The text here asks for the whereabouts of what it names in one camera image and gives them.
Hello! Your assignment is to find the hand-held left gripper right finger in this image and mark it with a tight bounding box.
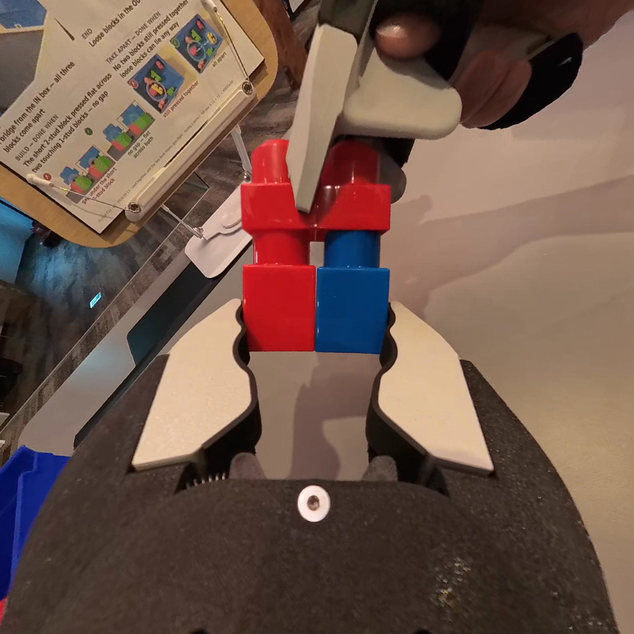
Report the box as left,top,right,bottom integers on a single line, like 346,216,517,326
367,299,495,484

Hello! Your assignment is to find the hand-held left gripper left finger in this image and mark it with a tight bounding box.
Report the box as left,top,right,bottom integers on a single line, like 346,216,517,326
131,299,262,472

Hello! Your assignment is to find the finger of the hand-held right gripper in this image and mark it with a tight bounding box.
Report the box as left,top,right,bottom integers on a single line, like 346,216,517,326
341,32,462,139
286,25,358,215

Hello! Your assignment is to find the red two-stud toy block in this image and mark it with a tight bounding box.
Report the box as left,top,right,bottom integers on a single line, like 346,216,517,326
240,139,392,244

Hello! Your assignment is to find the red one-stud toy block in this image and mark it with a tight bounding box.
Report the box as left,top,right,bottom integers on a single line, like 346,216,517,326
242,230,318,353

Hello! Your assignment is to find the blue one-stud toy block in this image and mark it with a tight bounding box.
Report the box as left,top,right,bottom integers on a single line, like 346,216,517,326
315,230,391,355

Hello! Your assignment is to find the blue plastic bin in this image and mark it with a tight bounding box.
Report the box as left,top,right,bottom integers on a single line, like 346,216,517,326
0,445,72,602

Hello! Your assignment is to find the black desk panel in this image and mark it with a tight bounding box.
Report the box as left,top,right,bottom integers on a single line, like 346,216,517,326
126,270,233,367

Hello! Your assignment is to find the grey desk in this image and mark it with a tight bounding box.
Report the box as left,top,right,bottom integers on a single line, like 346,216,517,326
20,0,634,634

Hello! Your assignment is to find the person's right hand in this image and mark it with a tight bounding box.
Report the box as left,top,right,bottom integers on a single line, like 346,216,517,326
374,0,634,128

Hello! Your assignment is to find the instruction sheet on stand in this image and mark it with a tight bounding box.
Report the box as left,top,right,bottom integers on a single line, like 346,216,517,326
0,0,279,279

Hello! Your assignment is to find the printed instruction sheet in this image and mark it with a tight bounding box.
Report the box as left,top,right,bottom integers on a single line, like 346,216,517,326
0,0,265,233

